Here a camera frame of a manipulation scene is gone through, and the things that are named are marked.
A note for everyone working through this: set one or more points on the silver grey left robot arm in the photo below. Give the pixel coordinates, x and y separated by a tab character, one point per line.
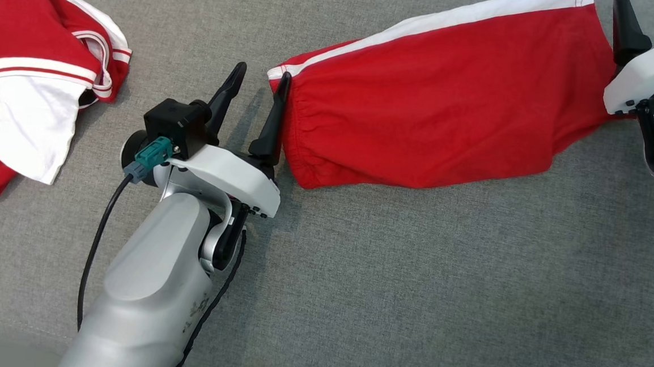
152	263

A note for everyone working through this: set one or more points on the red shorts with white stripe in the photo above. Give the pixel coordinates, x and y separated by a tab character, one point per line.
451	100

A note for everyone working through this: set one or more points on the red white basketball jersey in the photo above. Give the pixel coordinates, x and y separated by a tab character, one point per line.
18	34

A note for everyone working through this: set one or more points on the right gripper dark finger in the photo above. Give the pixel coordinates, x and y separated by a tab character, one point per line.
628	32

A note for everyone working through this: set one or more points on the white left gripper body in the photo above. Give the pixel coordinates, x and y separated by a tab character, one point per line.
231	175

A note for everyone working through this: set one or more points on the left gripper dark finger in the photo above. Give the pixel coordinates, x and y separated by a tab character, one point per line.
274	123
227	98

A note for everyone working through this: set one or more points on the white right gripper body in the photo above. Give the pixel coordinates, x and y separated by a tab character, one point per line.
646	75

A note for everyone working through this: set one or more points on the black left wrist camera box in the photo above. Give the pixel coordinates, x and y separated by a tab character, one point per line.
174	123

